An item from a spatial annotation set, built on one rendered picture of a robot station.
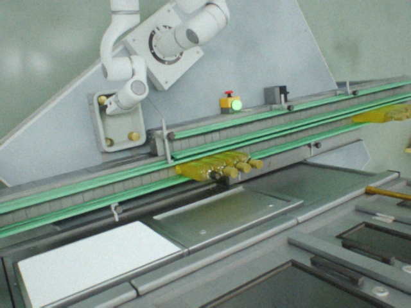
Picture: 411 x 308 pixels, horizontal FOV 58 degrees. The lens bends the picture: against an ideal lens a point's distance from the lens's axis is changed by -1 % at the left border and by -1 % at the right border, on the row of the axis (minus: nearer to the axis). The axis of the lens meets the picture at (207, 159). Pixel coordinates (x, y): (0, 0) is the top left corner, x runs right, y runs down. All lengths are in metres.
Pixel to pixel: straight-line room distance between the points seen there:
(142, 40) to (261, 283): 1.00
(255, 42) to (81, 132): 0.94
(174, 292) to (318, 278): 0.36
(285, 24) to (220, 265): 1.37
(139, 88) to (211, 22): 0.33
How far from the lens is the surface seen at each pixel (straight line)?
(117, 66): 1.21
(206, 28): 1.30
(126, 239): 1.24
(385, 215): 1.32
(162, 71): 1.55
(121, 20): 1.20
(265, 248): 1.11
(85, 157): 1.51
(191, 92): 1.68
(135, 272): 1.04
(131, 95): 1.20
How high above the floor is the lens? 2.20
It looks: 56 degrees down
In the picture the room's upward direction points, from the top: 103 degrees clockwise
